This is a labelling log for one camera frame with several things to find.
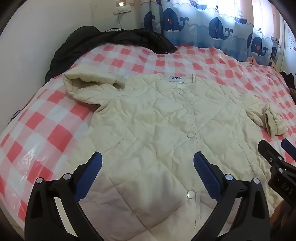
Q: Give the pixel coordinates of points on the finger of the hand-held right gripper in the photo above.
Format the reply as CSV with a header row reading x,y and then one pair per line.
x,y
289,148
268,151

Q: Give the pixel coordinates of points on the dark cloth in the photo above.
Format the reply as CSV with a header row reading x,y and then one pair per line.
x,y
289,80

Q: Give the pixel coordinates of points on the small wall night light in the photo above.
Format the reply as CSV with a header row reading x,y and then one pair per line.
x,y
120,3

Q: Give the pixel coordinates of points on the cream quilted jacket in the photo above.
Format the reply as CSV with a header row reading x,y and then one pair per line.
x,y
150,120

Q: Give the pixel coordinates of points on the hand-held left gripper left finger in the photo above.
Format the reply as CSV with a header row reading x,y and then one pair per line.
x,y
92,166

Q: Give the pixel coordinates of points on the tree wall sticker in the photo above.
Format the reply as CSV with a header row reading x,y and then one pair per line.
x,y
291,39

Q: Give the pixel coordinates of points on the red checked bed cover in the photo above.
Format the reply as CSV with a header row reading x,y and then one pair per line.
x,y
46,120

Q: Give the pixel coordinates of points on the whale print curtain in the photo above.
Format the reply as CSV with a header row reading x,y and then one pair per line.
x,y
196,14

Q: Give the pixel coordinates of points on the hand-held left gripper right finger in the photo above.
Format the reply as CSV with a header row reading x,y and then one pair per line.
x,y
204,169

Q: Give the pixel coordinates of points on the pink cloth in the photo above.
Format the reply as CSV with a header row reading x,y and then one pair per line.
x,y
252,60

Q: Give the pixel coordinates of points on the black jacket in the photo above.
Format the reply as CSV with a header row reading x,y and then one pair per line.
x,y
92,37

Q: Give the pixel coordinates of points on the white wall socket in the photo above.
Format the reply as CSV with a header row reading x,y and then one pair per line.
x,y
123,10

